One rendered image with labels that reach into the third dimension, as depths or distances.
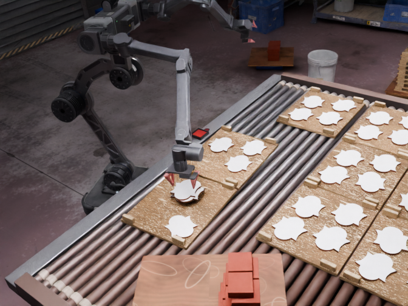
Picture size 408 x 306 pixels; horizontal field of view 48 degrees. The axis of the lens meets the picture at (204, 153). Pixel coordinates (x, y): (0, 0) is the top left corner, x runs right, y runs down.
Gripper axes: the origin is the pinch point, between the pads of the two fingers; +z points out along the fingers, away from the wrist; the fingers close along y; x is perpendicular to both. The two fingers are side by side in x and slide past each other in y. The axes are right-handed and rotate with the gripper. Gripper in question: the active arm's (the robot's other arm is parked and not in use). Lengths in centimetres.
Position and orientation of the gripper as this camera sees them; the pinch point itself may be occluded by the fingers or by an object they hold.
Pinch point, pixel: (183, 185)
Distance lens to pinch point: 199.4
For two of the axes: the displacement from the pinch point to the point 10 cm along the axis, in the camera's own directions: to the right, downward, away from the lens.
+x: 3.1, -5.5, 7.8
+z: 0.8, 8.3, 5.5
